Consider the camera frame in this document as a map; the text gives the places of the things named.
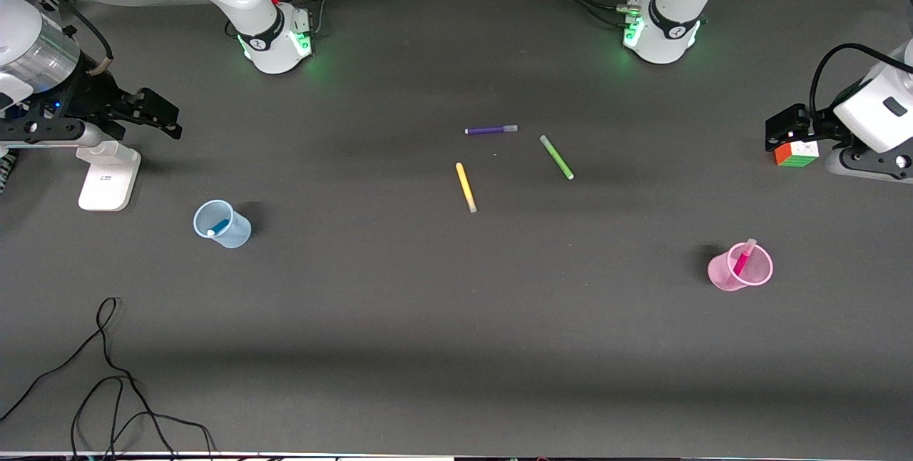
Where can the translucent pink cup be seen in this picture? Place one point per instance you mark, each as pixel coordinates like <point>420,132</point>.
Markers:
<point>742,272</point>

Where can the green marker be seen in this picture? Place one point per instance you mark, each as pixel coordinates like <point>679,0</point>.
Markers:
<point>556,157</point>

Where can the purple marker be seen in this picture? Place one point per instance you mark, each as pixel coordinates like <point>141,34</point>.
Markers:
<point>491,130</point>

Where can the pink marker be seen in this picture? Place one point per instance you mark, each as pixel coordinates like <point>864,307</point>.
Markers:
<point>743,258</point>

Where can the blue marker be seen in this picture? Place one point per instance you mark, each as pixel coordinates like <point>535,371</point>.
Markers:
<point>218,226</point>

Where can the yellow marker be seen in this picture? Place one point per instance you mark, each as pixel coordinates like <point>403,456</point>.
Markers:
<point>466,188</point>

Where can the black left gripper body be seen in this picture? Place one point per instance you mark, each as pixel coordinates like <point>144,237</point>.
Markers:
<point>822,123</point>

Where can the multicolour puzzle cube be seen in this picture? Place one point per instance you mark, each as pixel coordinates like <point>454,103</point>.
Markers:
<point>797,154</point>

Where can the black white patterned item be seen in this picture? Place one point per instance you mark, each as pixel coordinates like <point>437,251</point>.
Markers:
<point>6,172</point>

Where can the translucent blue cup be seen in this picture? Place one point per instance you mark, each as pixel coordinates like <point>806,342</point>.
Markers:
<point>225,225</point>

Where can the white flat plastic stand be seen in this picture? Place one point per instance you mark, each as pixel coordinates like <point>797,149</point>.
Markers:
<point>108,179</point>

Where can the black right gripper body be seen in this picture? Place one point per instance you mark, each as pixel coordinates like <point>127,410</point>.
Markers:
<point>91,95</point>

